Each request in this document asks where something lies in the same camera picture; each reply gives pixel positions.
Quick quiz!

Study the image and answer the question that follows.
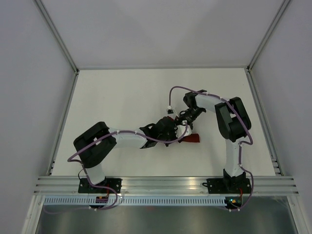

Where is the dark red cloth napkin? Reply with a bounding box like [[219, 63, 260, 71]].
[[169, 117, 200, 143]]

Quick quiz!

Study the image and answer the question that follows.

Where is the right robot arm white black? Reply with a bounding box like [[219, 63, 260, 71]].
[[175, 90, 252, 194]]

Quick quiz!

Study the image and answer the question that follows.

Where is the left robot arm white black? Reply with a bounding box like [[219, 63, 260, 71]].
[[73, 117, 177, 193]]

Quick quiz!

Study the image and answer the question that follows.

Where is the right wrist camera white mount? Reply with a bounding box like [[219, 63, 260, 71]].
[[166, 105, 176, 115]]

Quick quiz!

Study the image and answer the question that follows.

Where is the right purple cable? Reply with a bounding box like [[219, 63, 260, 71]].
[[168, 85, 254, 210]]

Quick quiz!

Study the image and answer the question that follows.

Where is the purple cable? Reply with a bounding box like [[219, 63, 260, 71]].
[[168, 85, 254, 210], [67, 121, 188, 188]]

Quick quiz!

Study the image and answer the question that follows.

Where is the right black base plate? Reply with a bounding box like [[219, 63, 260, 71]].
[[201, 178, 252, 195]]

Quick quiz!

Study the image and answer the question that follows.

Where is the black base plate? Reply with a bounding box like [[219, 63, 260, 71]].
[[201, 178, 252, 195], [78, 178, 122, 194]]

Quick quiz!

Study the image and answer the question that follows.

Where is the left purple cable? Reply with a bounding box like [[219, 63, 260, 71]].
[[67, 121, 188, 188]]

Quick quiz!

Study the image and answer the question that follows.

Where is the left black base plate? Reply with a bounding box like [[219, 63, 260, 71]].
[[78, 178, 122, 194]]

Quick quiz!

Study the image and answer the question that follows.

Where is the aluminium mounting rail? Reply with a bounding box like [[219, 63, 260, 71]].
[[33, 176, 299, 196]]

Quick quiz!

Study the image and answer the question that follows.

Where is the white slotted cable duct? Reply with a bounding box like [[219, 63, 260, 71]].
[[43, 195, 226, 206]]

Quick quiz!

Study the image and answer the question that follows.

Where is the right aluminium frame post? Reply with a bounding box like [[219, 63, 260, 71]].
[[245, 0, 292, 73]]

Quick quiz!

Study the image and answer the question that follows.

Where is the aluminium frame post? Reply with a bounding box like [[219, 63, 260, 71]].
[[34, 0, 80, 74], [245, 0, 292, 73]]

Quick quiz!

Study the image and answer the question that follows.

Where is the left aluminium frame post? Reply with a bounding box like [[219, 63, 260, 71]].
[[34, 0, 80, 74]]

